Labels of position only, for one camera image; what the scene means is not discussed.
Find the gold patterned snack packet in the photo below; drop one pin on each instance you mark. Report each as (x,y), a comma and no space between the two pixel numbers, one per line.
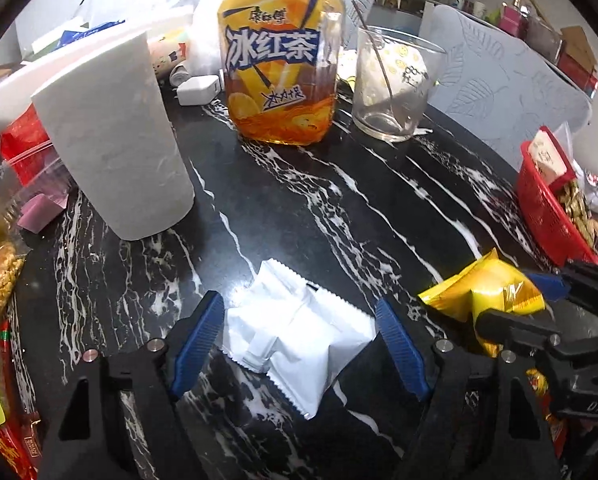
(579,215)

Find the glass cup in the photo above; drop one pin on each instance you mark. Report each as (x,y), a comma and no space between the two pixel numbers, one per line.
(394,85)

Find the pink box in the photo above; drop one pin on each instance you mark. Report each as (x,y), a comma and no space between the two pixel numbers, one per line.
(510,21)

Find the white charger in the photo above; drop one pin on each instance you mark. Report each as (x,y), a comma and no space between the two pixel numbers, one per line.
(199,89)

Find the metal spoon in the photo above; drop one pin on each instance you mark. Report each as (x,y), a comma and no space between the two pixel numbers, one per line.
(379,65)

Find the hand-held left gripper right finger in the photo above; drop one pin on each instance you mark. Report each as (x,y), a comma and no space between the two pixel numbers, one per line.
(401,350)

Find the white tray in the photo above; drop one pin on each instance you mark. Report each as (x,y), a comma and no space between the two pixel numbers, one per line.
(54,60)

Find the yellow snack packet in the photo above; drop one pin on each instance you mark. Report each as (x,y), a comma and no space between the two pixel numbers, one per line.
(484,294)

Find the brown cardboard box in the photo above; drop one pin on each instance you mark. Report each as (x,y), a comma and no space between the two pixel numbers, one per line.
(579,52)

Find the white plastic bag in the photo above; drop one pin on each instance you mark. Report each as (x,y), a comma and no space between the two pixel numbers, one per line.
(206,35)

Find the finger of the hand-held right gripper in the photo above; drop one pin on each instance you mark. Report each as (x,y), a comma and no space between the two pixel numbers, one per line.
(549,285)
(514,329)

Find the red plastic basket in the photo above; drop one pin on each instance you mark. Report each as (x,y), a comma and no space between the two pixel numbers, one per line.
(549,210)

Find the orange snack bag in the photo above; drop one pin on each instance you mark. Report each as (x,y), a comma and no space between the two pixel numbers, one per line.
(1,271)

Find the white label snack packet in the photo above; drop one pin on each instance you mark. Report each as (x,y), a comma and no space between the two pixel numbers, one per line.
(546,155)

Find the clear zip bag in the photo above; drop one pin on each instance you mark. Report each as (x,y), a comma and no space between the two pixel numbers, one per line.
(26,180)

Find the red crinkled snack packet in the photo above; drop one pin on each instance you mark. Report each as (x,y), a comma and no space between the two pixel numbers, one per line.
(9,440)

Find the light blue covered chair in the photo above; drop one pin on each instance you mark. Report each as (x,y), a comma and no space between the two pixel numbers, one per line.
(504,100)

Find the pink paper piece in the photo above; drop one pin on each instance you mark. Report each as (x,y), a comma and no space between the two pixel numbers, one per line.
(41,210)

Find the iced tea bottle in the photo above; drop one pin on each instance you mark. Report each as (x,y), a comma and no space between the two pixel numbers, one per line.
(281,60)

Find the paper towel roll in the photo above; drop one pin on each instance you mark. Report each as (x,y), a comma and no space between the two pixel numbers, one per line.
(114,135)

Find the red flat packet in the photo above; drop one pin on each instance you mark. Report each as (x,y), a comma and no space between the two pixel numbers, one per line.
(21,141)

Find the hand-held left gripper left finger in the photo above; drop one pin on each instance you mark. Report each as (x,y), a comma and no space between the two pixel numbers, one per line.
(199,345)

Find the white covered chair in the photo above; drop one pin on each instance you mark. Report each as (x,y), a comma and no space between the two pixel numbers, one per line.
(361,5)

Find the pale yellow flat packet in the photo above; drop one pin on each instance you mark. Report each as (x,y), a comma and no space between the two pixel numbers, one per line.
(346,67)

